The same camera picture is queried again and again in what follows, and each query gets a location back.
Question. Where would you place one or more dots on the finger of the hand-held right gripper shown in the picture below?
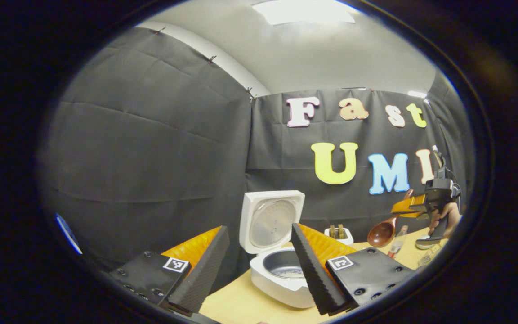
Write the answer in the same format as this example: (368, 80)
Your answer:
(409, 207)

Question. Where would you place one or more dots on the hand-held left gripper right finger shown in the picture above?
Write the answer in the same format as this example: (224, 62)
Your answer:
(315, 274)

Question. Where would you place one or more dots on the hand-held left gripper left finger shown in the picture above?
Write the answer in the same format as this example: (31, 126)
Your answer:
(205, 270)

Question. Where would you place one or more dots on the brown wooden spoon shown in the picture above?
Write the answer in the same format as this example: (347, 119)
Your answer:
(380, 234)

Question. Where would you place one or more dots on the white rice cooker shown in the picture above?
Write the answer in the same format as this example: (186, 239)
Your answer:
(268, 288)

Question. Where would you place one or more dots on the clear plastic bottle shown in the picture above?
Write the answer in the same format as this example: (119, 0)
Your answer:
(396, 245)

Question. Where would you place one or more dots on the brown bread slice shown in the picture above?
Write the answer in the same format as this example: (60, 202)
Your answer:
(341, 231)
(332, 231)

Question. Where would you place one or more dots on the white toaster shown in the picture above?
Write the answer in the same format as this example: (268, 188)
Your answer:
(346, 238)

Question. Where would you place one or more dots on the small ceiling light panel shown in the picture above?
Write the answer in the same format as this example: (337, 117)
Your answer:
(417, 94)

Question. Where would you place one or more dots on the black backdrop cloth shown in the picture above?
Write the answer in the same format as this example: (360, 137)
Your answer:
(151, 148)

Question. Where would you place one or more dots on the large ceiling light panel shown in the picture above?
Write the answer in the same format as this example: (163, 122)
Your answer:
(304, 11)

